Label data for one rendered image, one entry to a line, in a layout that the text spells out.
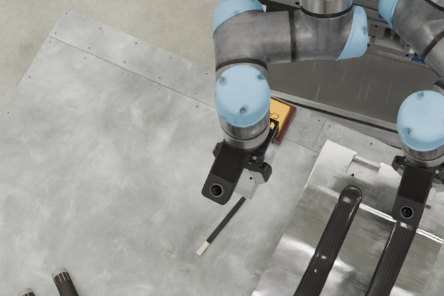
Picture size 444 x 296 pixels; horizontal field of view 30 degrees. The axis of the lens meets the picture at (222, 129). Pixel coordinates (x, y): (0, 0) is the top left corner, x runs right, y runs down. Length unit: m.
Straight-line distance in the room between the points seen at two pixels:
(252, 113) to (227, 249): 0.50
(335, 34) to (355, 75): 1.16
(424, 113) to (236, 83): 0.26
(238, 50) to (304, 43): 0.10
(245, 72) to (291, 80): 1.19
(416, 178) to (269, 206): 0.37
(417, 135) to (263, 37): 0.25
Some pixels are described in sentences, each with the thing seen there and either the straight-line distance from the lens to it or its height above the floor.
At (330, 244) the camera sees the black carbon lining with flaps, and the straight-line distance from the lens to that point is 1.50.
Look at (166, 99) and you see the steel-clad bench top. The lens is 1.67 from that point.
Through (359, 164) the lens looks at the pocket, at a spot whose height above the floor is 0.86.
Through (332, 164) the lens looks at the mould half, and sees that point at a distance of 1.52.
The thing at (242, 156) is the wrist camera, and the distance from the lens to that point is 1.28.
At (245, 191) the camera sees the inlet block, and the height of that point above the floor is 0.94.
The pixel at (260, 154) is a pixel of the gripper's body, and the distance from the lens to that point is 1.33.
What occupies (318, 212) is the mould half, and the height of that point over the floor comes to 0.89.
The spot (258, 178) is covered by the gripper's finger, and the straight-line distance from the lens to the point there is 1.40.
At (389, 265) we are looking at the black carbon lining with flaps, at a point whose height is 0.88.
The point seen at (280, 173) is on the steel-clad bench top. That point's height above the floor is 0.80.
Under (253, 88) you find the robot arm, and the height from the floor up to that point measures 1.30.
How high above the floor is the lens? 2.34
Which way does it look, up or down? 70 degrees down
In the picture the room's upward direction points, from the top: 9 degrees counter-clockwise
